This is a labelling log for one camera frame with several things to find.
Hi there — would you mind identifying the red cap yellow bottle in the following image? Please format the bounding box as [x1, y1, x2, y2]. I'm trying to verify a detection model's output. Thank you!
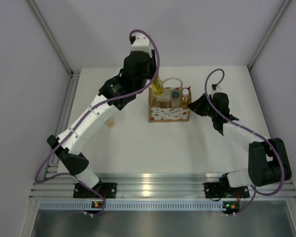
[151, 76, 164, 97]

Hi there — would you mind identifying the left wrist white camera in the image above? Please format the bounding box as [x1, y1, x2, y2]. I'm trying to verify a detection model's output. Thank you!
[130, 33, 151, 55]

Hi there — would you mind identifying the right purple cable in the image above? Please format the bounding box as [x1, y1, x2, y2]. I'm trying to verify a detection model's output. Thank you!
[203, 69, 287, 215]

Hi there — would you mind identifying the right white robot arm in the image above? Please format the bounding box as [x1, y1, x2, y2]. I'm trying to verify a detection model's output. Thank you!
[187, 92, 292, 196]

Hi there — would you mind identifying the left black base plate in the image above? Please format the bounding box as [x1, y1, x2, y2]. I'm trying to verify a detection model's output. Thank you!
[73, 183, 117, 198]

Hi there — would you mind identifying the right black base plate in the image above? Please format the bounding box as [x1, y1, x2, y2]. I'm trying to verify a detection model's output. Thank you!
[204, 182, 250, 201]

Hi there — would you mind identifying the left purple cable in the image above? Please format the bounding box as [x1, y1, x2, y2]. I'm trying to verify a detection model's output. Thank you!
[35, 29, 161, 217]

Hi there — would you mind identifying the aluminium extrusion rail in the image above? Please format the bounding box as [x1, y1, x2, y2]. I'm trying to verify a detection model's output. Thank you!
[29, 172, 296, 198]

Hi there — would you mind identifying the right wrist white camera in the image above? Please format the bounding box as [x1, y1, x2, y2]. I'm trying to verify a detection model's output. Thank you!
[212, 84, 222, 94]

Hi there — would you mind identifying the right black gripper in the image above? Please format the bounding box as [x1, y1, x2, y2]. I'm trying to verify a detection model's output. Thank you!
[188, 93, 218, 119]

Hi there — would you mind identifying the burlap watermelon canvas bag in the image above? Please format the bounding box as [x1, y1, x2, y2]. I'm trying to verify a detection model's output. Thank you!
[148, 77, 192, 123]

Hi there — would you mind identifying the white cap clear bottle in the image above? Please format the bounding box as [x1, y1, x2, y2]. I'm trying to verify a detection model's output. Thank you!
[181, 88, 189, 108]

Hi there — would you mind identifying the purple cable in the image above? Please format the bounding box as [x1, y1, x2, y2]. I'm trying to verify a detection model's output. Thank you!
[35, 29, 161, 217]
[203, 69, 287, 215]

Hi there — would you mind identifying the white slotted cable duct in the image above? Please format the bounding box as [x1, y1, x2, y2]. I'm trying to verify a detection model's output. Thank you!
[38, 200, 240, 210]

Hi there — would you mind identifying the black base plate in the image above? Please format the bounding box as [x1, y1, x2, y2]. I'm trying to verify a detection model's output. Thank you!
[204, 182, 250, 201]
[73, 183, 117, 198]

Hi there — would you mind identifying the grey cap clear bottle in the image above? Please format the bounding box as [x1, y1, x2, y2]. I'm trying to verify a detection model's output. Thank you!
[170, 90, 181, 108]

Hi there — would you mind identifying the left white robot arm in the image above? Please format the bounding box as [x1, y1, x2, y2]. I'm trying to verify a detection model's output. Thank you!
[47, 50, 156, 198]

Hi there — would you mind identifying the wrist white camera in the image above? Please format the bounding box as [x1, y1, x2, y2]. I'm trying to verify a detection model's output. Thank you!
[212, 84, 222, 94]
[130, 33, 151, 55]

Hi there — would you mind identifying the white cap amber bottle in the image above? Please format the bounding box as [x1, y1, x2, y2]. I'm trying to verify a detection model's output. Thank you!
[105, 117, 114, 128]

